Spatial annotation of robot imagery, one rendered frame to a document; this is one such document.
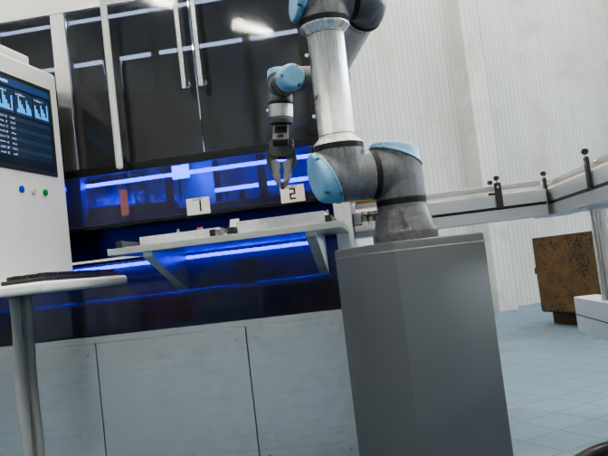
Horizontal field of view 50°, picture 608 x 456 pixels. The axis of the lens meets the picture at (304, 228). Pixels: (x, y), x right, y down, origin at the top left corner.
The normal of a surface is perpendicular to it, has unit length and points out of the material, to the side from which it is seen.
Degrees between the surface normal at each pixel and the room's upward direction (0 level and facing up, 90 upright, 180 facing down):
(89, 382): 90
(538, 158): 90
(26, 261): 90
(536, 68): 90
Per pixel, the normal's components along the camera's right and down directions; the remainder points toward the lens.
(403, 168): 0.26, -0.09
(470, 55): 0.46, -0.11
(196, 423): -0.11, -0.05
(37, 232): 0.96, -0.13
